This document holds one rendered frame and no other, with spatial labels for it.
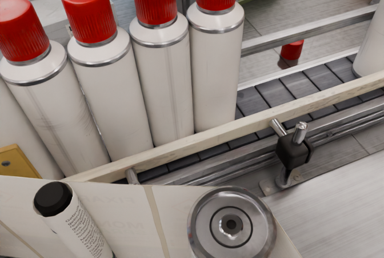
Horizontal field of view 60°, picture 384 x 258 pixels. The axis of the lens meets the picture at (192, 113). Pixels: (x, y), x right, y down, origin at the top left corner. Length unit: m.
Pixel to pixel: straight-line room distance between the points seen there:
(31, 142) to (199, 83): 0.17
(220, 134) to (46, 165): 0.18
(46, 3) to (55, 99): 0.54
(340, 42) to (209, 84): 0.38
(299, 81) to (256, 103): 0.08
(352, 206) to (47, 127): 0.30
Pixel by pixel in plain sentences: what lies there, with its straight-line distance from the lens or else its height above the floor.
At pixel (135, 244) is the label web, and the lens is 0.24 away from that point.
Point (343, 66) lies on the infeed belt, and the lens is 0.53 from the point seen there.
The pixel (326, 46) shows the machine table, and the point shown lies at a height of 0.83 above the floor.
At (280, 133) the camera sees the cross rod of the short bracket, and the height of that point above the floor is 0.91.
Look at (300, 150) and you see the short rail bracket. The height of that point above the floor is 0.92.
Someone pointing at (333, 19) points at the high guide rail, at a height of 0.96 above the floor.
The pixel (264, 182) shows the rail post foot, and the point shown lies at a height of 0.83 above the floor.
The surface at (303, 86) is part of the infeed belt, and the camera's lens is 0.48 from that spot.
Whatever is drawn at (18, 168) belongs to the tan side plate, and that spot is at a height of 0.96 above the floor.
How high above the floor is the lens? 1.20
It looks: 49 degrees down
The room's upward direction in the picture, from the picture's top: 3 degrees counter-clockwise
